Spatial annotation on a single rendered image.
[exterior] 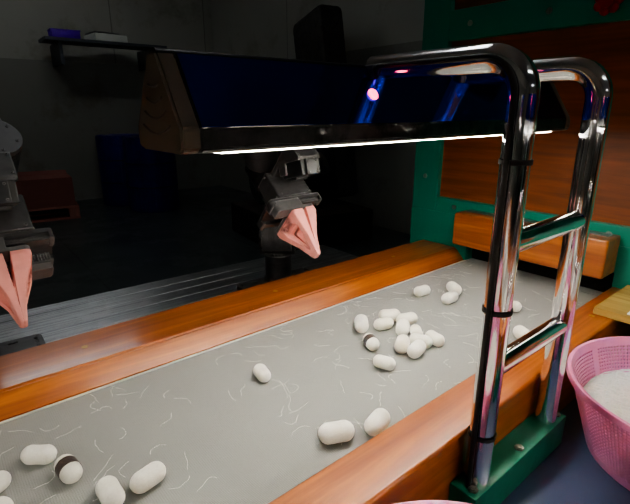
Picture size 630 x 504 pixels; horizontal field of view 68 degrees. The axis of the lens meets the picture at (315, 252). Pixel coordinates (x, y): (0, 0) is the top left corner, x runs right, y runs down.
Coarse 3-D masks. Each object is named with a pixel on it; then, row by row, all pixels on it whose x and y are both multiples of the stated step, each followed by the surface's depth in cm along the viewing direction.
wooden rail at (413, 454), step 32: (576, 320) 71; (608, 320) 71; (512, 384) 54; (416, 416) 49; (448, 416) 49; (512, 416) 53; (384, 448) 44; (416, 448) 44; (448, 448) 45; (320, 480) 40; (352, 480) 40; (384, 480) 40; (416, 480) 42; (448, 480) 46
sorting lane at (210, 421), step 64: (320, 320) 76; (448, 320) 76; (512, 320) 76; (128, 384) 59; (192, 384) 59; (256, 384) 59; (320, 384) 59; (384, 384) 59; (448, 384) 59; (0, 448) 48; (64, 448) 48; (128, 448) 48; (192, 448) 48; (256, 448) 48; (320, 448) 48
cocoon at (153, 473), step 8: (152, 464) 43; (160, 464) 43; (136, 472) 42; (144, 472) 42; (152, 472) 42; (160, 472) 43; (136, 480) 41; (144, 480) 41; (152, 480) 42; (160, 480) 43; (136, 488) 41; (144, 488) 41
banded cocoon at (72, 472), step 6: (60, 456) 44; (72, 462) 43; (78, 462) 44; (54, 468) 43; (66, 468) 42; (72, 468) 43; (78, 468) 43; (60, 474) 42; (66, 474) 42; (72, 474) 42; (78, 474) 43; (66, 480) 42; (72, 480) 42
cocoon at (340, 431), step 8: (328, 424) 48; (336, 424) 48; (344, 424) 48; (352, 424) 49; (320, 432) 48; (328, 432) 47; (336, 432) 47; (344, 432) 47; (352, 432) 48; (320, 440) 48; (328, 440) 47; (336, 440) 47; (344, 440) 48
